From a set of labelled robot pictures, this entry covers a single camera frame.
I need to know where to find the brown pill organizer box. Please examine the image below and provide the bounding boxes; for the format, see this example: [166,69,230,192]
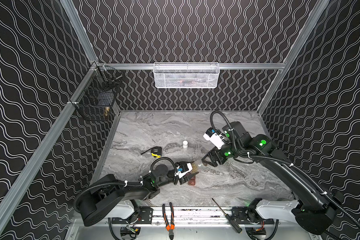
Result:
[188,176,196,186]

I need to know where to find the white pill bottle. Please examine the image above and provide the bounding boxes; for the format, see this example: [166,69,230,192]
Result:
[183,140,188,149]

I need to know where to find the small amber glass vial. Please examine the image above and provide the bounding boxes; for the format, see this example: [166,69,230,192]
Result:
[190,162,204,175]

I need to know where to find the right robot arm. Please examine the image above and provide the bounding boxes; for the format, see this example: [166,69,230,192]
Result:
[202,111,360,236]

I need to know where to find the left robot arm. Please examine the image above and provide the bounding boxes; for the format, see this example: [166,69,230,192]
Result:
[73,157,199,227]

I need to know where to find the yellow black tape measure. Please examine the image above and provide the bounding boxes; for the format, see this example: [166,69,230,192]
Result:
[141,146,163,158]

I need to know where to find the black screwdriver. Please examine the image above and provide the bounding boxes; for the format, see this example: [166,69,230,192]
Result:
[212,198,243,234]

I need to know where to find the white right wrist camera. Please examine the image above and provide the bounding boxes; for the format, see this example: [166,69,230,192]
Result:
[203,128,225,150]

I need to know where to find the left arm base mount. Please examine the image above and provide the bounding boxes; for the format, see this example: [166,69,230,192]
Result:
[113,207,154,225]

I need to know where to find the orange handled pliers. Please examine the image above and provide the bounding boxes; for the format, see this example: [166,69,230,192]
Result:
[162,202,175,240]

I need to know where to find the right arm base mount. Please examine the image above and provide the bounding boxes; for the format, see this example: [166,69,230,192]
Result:
[231,207,275,225]

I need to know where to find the white wire mesh basket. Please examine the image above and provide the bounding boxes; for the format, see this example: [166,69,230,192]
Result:
[153,62,220,89]

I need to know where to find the black wire basket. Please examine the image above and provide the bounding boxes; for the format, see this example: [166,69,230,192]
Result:
[74,66,124,122]

